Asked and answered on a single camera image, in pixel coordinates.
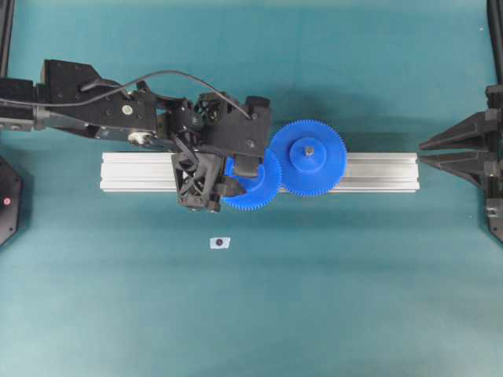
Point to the large blue plastic gear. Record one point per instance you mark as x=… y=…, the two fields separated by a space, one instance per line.
x=314 y=175

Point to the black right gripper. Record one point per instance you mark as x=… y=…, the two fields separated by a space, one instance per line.
x=470 y=133

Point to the small blue plastic gear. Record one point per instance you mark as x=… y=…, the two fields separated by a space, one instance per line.
x=260 y=191

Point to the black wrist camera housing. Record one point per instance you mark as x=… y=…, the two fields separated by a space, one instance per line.
x=241 y=130

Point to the black base with red light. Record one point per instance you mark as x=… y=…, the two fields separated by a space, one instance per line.
x=11 y=188

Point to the black frame post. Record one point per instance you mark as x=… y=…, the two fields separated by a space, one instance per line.
x=494 y=17
x=7 y=9

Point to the white sticker with dark dot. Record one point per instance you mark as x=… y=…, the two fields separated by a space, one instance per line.
x=217 y=243

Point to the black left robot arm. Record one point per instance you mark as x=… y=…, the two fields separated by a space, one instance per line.
x=74 y=98

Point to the black left frame post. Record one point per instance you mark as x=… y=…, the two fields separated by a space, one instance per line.
x=7 y=9

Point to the silver aluminium extrusion rail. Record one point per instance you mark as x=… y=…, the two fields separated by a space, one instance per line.
x=366 y=172

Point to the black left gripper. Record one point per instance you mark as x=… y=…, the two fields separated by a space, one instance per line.
x=195 y=132

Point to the black right frame post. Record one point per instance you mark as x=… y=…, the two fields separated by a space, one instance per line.
x=494 y=17

